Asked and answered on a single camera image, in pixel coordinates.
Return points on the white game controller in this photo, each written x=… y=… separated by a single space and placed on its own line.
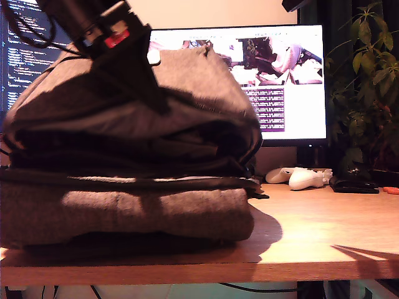
x=304 y=180

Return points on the monitor showing camera views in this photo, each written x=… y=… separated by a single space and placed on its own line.
x=305 y=109

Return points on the grey fabric backpack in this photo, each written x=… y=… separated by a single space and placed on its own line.
x=156 y=211

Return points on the monitor showing code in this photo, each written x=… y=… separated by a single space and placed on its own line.
x=18 y=62

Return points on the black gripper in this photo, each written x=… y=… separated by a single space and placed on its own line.
x=106 y=15

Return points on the green leafy house plant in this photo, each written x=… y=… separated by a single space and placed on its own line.
x=364 y=93

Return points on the black wallet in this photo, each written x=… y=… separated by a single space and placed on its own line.
x=352 y=187

